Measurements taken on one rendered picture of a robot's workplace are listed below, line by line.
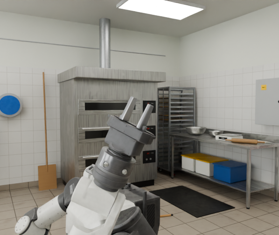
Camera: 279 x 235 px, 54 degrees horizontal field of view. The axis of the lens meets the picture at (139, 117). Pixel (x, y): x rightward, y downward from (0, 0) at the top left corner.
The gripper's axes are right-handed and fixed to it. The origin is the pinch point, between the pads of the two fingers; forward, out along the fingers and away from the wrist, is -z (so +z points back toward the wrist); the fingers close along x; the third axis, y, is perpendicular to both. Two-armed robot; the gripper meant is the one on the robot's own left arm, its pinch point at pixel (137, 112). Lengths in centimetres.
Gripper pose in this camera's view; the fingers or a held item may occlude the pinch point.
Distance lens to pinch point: 64.4
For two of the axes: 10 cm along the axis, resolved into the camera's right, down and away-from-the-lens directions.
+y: 4.1, 0.9, 9.1
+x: -8.2, -4.0, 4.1
